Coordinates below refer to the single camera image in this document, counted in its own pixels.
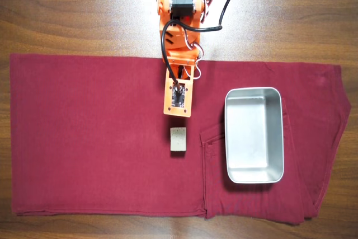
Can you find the rectangular metal tray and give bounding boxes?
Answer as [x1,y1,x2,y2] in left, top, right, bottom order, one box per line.
[223,86,285,185]

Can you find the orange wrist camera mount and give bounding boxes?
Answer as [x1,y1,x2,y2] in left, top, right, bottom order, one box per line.
[163,57,197,118]

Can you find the beige sponge cube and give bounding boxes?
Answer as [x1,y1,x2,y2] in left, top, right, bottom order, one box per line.
[169,126,187,153]

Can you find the dark red cloth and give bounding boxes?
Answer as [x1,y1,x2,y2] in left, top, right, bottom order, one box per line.
[10,53,352,226]

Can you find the white red servo wires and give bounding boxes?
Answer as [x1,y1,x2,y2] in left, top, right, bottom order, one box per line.
[199,0,214,25]
[183,25,204,81]

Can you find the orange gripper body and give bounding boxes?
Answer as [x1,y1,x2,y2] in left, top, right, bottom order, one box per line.
[167,49,202,61]

